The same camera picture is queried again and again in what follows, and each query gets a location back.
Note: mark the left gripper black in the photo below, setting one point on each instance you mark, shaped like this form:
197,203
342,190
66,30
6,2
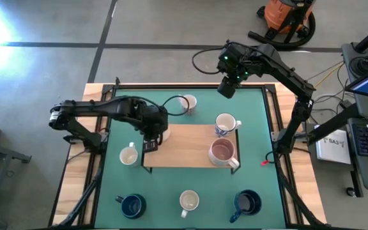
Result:
152,121

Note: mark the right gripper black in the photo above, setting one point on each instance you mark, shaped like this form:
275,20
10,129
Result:
238,60

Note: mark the white mug olive inside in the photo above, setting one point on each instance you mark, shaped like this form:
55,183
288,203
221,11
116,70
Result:
168,134

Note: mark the plain white mug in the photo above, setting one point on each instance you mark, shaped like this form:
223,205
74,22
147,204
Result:
128,156

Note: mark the white mug red lattice print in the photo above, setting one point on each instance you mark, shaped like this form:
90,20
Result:
192,101

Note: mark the white mug blue floral print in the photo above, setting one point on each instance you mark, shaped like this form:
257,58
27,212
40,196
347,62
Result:
225,123

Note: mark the large pink mug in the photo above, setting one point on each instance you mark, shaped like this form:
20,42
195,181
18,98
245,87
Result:
222,152

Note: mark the navy blue mug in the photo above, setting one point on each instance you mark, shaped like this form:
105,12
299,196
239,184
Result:
133,206
248,202

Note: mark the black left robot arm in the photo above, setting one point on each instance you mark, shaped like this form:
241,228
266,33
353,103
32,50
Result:
91,108

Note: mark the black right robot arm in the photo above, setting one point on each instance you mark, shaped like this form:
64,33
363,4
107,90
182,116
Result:
286,70

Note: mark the green table mat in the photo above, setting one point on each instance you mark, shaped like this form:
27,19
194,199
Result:
171,182

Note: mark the orange shop vacuum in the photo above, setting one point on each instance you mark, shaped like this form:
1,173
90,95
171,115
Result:
276,16

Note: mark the small red tag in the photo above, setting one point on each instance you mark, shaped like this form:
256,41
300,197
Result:
264,163

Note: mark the black diagonal support bar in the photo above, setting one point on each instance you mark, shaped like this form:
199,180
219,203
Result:
334,124

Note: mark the white printed booklet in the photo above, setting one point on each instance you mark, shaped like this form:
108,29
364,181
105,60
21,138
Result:
332,150

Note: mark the black caster wheel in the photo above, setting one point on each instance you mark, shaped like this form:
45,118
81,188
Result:
350,191

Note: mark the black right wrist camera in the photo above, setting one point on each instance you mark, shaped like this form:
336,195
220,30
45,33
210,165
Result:
227,88

